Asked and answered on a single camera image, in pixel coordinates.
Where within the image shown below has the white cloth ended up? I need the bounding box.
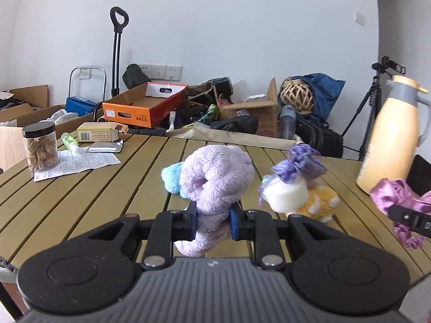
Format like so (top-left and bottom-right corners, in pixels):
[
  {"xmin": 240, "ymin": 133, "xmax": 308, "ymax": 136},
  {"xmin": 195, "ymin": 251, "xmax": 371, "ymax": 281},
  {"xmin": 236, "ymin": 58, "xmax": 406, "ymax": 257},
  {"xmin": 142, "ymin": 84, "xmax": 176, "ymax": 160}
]
[{"xmin": 47, "ymin": 108, "xmax": 80, "ymax": 125}]

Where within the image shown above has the blue bag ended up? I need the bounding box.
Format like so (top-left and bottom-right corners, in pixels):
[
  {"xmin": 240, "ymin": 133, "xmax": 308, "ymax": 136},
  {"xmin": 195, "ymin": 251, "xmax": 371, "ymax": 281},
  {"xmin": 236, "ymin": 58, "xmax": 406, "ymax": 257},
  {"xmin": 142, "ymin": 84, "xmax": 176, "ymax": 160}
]
[{"xmin": 290, "ymin": 73, "xmax": 346, "ymax": 125}]

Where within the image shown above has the silver blister pack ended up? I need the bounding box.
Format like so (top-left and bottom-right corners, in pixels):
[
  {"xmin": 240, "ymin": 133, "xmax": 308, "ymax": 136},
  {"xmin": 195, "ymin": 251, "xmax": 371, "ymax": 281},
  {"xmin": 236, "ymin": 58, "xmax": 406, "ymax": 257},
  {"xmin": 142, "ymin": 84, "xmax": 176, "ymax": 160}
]
[{"xmin": 85, "ymin": 140, "xmax": 123, "ymax": 153}]

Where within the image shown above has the purple satin scrunchie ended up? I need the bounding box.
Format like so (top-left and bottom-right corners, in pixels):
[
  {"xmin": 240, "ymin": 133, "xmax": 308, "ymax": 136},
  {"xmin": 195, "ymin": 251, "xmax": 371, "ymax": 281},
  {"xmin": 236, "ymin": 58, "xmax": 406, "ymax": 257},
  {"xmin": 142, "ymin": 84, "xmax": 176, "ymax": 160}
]
[{"xmin": 370, "ymin": 178, "xmax": 431, "ymax": 250}]

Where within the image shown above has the purple mesh pouch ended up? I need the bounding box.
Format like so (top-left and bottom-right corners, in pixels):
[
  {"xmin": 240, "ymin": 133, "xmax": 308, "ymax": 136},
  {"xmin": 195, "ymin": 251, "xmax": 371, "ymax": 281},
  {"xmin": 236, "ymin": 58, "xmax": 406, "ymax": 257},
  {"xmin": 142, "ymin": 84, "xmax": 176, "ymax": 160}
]
[{"xmin": 258, "ymin": 143, "xmax": 326, "ymax": 206}]

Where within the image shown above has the brown open cardboard box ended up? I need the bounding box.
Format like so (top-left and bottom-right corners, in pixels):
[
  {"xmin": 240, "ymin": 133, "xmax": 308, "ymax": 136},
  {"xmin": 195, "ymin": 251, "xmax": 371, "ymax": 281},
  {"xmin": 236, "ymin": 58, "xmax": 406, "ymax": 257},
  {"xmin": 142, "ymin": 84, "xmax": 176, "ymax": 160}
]
[{"xmin": 219, "ymin": 77, "xmax": 280, "ymax": 137}]

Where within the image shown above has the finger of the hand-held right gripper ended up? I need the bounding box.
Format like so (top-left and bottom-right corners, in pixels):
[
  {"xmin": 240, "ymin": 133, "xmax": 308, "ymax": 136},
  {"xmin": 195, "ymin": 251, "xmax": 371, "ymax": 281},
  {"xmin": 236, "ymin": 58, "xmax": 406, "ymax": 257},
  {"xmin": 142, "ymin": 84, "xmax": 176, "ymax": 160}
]
[{"xmin": 387, "ymin": 205, "xmax": 431, "ymax": 239}]

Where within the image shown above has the yellow plush toy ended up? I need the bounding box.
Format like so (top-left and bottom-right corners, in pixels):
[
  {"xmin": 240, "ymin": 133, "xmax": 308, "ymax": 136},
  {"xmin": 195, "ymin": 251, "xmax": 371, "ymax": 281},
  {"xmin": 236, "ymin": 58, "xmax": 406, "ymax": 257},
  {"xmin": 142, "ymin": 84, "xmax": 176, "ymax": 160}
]
[{"xmin": 286, "ymin": 183, "xmax": 340, "ymax": 224}]

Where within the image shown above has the small yellow carton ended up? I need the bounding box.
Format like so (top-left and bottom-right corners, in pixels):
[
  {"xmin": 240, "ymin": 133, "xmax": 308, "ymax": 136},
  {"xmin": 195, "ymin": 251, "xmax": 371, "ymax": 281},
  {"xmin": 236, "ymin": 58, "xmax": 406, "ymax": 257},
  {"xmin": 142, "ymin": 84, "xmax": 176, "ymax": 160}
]
[{"xmin": 77, "ymin": 122, "xmax": 129, "ymax": 142}]

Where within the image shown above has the black soft bag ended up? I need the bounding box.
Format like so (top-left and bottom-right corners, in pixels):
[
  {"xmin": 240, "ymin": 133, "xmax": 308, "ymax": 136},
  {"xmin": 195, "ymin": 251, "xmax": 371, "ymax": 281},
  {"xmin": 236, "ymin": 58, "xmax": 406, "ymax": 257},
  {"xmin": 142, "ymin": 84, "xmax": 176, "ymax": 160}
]
[{"xmin": 210, "ymin": 114, "xmax": 260, "ymax": 135}]

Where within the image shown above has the rattan ball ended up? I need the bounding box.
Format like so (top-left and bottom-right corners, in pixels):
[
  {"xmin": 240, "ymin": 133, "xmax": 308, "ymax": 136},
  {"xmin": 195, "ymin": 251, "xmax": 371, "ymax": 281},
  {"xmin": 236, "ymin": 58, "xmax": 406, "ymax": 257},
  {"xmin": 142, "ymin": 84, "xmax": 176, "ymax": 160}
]
[{"xmin": 280, "ymin": 77, "xmax": 315, "ymax": 113}]

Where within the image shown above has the black tripod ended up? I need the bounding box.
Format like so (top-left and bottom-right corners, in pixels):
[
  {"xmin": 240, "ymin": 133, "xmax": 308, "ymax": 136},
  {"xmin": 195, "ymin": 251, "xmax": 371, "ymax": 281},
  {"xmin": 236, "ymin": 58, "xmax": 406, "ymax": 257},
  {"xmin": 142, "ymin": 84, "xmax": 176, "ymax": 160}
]
[{"xmin": 342, "ymin": 62, "xmax": 406, "ymax": 160}]

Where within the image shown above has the black cart handle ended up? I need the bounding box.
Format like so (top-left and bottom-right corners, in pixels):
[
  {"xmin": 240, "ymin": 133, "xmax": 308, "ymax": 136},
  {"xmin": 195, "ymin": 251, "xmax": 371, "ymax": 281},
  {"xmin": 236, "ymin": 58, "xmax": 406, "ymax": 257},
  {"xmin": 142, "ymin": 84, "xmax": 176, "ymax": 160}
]
[{"xmin": 110, "ymin": 7, "xmax": 129, "ymax": 98}]

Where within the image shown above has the black suitcase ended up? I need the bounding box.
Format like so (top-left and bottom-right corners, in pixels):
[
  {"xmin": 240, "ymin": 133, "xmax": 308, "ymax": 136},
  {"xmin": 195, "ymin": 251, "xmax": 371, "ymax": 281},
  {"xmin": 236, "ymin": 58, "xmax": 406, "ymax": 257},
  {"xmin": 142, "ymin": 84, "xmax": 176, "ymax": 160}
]
[{"xmin": 296, "ymin": 116, "xmax": 344, "ymax": 158}]

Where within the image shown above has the grey-blue water bottle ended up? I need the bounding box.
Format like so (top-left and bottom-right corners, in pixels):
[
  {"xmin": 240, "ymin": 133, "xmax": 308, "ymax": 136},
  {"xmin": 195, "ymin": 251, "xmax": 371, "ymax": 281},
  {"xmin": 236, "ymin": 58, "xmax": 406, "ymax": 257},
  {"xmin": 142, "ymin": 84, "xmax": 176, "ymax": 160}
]
[{"xmin": 279, "ymin": 105, "xmax": 297, "ymax": 140}]

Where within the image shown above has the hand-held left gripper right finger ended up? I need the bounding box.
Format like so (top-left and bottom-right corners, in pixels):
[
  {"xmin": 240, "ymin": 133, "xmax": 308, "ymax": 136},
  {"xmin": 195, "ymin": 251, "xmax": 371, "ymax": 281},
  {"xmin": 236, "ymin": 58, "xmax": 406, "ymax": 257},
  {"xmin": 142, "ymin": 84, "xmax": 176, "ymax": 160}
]
[{"xmin": 230, "ymin": 206, "xmax": 340, "ymax": 270}]

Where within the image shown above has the white paper leaflet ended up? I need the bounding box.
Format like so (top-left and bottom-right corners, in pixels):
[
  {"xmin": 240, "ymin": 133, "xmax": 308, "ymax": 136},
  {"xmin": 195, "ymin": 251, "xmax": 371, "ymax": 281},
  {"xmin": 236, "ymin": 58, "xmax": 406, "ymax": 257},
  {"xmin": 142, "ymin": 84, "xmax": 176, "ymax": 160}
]
[{"xmin": 34, "ymin": 149, "xmax": 122, "ymax": 182}]

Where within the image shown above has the yellow thermos jug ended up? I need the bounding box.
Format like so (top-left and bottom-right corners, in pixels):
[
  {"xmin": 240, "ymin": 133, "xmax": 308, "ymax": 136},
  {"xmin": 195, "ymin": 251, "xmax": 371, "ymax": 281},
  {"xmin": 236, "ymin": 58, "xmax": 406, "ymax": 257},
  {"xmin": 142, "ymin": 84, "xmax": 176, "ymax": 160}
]
[{"xmin": 356, "ymin": 75, "xmax": 431, "ymax": 195}]

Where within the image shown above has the green patterned packet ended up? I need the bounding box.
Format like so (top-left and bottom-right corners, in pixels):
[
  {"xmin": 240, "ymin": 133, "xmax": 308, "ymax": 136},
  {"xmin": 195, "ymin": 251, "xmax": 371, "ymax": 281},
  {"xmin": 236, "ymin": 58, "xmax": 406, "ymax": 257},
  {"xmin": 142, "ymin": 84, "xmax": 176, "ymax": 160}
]
[{"xmin": 202, "ymin": 104, "xmax": 219, "ymax": 123}]

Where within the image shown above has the chrome tube frame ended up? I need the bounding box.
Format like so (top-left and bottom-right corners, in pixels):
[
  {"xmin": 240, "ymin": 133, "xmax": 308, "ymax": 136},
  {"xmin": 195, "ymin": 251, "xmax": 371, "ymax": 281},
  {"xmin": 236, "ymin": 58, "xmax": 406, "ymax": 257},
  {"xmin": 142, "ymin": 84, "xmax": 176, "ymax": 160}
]
[{"xmin": 68, "ymin": 66, "xmax": 107, "ymax": 103}]

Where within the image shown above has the light blue fluffy scrunchie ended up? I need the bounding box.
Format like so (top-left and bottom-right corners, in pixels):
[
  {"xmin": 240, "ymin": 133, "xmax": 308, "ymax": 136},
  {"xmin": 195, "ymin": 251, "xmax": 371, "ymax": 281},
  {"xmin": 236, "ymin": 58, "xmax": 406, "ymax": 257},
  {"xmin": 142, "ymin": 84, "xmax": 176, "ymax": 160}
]
[{"xmin": 161, "ymin": 161, "xmax": 189, "ymax": 198}]

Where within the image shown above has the purple plush toy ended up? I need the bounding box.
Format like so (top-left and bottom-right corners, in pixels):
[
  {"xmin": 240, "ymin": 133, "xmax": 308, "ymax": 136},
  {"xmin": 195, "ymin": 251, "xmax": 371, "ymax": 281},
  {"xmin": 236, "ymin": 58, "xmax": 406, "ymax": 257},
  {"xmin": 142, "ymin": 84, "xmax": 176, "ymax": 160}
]
[{"xmin": 174, "ymin": 145, "xmax": 255, "ymax": 258}]

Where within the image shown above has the orange cardboard box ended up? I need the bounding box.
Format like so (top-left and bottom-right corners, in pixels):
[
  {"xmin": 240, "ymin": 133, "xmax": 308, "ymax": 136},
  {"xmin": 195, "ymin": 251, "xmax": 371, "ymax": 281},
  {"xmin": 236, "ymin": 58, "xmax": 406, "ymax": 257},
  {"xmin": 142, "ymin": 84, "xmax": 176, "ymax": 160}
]
[{"xmin": 102, "ymin": 82, "xmax": 189, "ymax": 129}]

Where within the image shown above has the clear snack jar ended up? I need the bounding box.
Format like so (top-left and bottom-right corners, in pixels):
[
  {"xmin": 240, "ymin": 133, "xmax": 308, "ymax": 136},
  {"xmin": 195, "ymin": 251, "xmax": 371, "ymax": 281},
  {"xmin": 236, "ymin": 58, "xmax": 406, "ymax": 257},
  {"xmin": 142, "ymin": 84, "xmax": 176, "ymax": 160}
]
[{"xmin": 22, "ymin": 122, "xmax": 59, "ymax": 172}]

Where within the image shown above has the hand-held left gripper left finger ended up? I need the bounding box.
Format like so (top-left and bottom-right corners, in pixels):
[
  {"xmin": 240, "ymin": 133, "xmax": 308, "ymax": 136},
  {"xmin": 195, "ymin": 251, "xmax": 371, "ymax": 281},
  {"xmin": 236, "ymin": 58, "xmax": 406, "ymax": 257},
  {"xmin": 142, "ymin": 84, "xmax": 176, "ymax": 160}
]
[{"xmin": 87, "ymin": 202, "xmax": 199, "ymax": 271}]

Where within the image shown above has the green tube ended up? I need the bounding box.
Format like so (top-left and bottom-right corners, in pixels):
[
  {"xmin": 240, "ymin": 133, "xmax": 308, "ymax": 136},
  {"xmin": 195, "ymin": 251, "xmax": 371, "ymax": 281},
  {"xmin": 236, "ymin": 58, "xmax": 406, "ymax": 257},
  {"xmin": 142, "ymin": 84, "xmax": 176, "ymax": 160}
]
[{"xmin": 61, "ymin": 132, "xmax": 82, "ymax": 153}]

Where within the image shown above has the blue box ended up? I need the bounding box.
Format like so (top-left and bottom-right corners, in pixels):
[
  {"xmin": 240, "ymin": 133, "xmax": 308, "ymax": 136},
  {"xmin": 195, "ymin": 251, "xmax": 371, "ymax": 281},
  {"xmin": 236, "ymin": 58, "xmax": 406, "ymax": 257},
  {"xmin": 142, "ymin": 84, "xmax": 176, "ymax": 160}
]
[{"xmin": 65, "ymin": 96, "xmax": 98, "ymax": 115}]

